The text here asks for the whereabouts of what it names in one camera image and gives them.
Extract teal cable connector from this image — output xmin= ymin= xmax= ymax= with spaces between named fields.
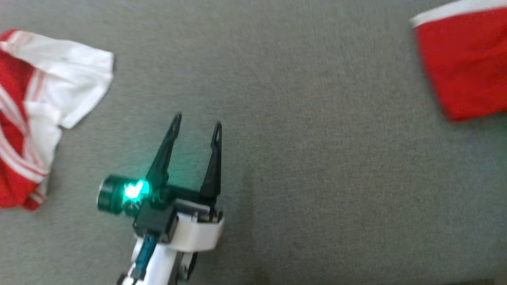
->
xmin=134 ymin=234 xmax=158 ymax=278

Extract red white-trimmed shorts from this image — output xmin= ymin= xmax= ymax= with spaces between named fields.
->
xmin=410 ymin=0 xmax=507 ymax=123

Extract red white basketball jersey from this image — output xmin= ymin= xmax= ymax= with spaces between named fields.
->
xmin=0 ymin=29 xmax=115 ymax=211

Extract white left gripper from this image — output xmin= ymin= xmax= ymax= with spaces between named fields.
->
xmin=133 ymin=113 xmax=225 ymax=254

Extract large grey sofa seat cushion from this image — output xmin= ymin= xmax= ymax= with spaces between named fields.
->
xmin=0 ymin=0 xmax=507 ymax=285

